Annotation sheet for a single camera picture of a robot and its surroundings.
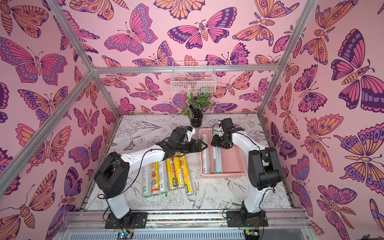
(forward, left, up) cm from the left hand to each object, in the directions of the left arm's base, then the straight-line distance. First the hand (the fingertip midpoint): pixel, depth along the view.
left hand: (205, 147), depth 84 cm
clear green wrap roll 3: (-6, -7, -4) cm, 10 cm away
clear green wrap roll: (-15, +32, -11) cm, 37 cm away
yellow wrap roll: (-8, +19, -11) cm, 24 cm away
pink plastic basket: (0, -19, -17) cm, 26 cm away
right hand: (+7, -5, -7) cm, 11 cm away
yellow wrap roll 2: (-8, +15, -11) cm, 20 cm away
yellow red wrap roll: (-13, +28, -12) cm, 34 cm away
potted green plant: (+25, +7, +5) cm, 26 cm away
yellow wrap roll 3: (-6, +12, -12) cm, 18 cm away
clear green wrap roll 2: (+1, -1, -10) cm, 10 cm away
